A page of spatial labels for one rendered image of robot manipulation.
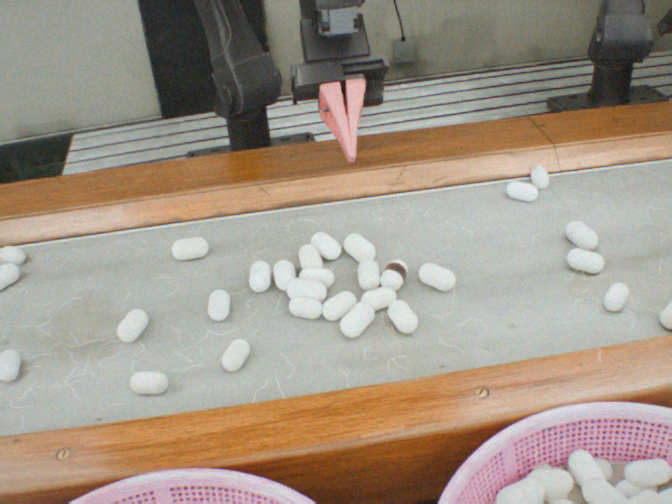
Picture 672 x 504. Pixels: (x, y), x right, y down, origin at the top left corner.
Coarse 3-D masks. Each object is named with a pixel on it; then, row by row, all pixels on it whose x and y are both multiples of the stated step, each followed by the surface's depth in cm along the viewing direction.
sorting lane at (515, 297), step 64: (448, 192) 76; (576, 192) 74; (640, 192) 73; (0, 256) 71; (64, 256) 71; (128, 256) 70; (256, 256) 68; (320, 256) 67; (384, 256) 67; (448, 256) 66; (512, 256) 65; (640, 256) 64; (0, 320) 62; (64, 320) 62; (192, 320) 61; (256, 320) 60; (320, 320) 59; (384, 320) 59; (448, 320) 58; (512, 320) 58; (576, 320) 57; (640, 320) 56; (0, 384) 55; (64, 384) 55; (128, 384) 54; (192, 384) 54; (256, 384) 54; (320, 384) 53
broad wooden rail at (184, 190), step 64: (448, 128) 84; (512, 128) 82; (576, 128) 81; (640, 128) 80; (0, 192) 78; (64, 192) 77; (128, 192) 76; (192, 192) 75; (256, 192) 75; (320, 192) 76; (384, 192) 76
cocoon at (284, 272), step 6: (276, 264) 64; (282, 264) 63; (288, 264) 63; (276, 270) 63; (282, 270) 62; (288, 270) 62; (294, 270) 64; (276, 276) 62; (282, 276) 62; (288, 276) 62; (294, 276) 62; (276, 282) 62; (282, 282) 62; (288, 282) 62; (282, 288) 62
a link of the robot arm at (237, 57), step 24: (216, 0) 88; (216, 24) 88; (240, 24) 89; (216, 48) 90; (240, 48) 90; (216, 72) 92; (240, 72) 89; (264, 72) 91; (240, 96) 90; (264, 96) 92
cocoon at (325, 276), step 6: (306, 270) 62; (312, 270) 62; (318, 270) 62; (324, 270) 62; (300, 276) 63; (306, 276) 62; (312, 276) 62; (318, 276) 62; (324, 276) 62; (330, 276) 62; (324, 282) 62; (330, 282) 62
